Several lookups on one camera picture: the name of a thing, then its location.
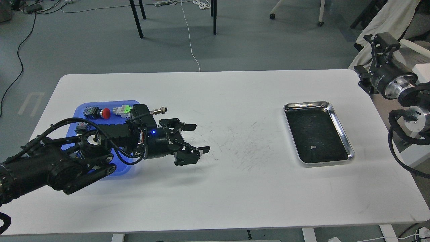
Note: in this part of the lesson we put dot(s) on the red push button switch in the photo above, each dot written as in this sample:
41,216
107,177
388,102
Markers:
95,112

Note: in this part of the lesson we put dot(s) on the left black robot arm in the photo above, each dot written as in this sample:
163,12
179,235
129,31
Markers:
76,152

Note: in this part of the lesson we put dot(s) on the white chair with beige cloth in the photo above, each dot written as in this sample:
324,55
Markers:
403,19

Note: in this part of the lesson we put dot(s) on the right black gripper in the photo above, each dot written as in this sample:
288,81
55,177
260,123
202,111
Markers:
388,80

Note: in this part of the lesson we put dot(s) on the steel tray with black mat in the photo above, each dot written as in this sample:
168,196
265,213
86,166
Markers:
317,133

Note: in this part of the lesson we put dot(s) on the blue plastic tray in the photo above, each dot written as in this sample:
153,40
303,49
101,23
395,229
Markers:
122,171

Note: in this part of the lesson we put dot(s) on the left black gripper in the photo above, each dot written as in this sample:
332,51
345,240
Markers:
159,143

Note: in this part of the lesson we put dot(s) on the green grey switch module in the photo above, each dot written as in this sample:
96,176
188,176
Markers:
124,111

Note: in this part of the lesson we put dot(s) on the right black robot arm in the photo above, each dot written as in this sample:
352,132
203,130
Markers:
411,123

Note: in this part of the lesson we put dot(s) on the yellow push button switch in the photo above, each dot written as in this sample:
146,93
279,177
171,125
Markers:
81,127

